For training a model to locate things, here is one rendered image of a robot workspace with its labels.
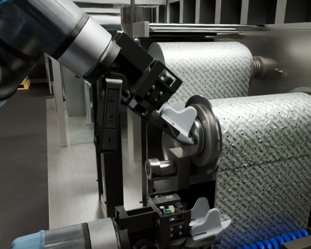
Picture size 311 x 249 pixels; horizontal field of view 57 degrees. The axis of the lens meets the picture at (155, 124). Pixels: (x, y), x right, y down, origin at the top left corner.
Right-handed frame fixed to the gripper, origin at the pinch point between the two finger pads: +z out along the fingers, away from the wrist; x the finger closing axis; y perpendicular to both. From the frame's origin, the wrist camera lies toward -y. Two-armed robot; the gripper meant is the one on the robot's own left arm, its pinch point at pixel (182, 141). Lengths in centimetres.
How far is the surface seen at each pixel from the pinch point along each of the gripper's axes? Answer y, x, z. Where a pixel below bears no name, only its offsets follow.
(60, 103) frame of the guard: -21, 98, -4
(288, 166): 8.4, -4.2, 19.6
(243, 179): 1.1, -4.2, 12.4
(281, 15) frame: 41.5, 20.9, 14.0
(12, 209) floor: -136, 202, 34
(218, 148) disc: 2.6, -5.0, 3.1
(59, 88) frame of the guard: -15, 98, -9
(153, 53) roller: 13.4, 28.3, -4.9
